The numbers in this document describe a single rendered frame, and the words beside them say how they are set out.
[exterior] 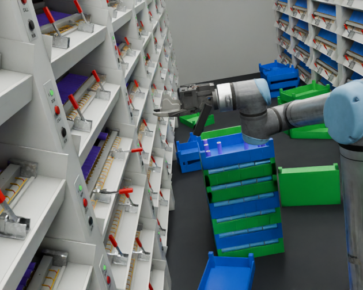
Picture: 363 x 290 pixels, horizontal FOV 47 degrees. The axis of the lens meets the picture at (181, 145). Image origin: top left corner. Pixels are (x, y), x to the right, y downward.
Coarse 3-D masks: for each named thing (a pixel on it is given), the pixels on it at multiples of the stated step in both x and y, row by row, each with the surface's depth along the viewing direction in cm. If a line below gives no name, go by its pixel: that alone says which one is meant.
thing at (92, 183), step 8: (112, 136) 140; (112, 144) 136; (104, 152) 127; (104, 160) 123; (112, 160) 127; (96, 168) 117; (104, 168) 121; (96, 176) 113; (88, 184) 108; (96, 184) 111; (88, 192) 104; (96, 200) 104
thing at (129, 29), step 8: (128, 24) 201; (120, 32) 203; (128, 32) 203; (136, 32) 203; (144, 64) 210; (136, 72) 210; (144, 72) 210; (152, 104) 217; (144, 112) 218; (152, 112) 218; (160, 144) 225
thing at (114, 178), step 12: (108, 120) 146; (108, 132) 146; (120, 132) 147; (132, 132) 147; (120, 144) 141; (132, 144) 149; (108, 168) 124; (120, 168) 125; (108, 180) 117; (120, 180) 121; (96, 204) 104; (108, 204) 105; (96, 216) 100; (108, 216) 101
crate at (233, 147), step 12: (216, 144) 189; (228, 144) 189; (240, 144) 188; (204, 156) 169; (216, 156) 170; (228, 156) 170; (240, 156) 170; (252, 156) 171; (264, 156) 171; (204, 168) 171
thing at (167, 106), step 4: (164, 100) 133; (168, 100) 133; (164, 104) 133; (168, 104) 134; (172, 104) 134; (176, 104) 134; (164, 108) 134; (168, 108) 134; (172, 108) 134; (176, 108) 134; (156, 112) 136; (160, 112) 135; (164, 112) 134; (160, 116) 135; (164, 116) 134; (168, 116) 134
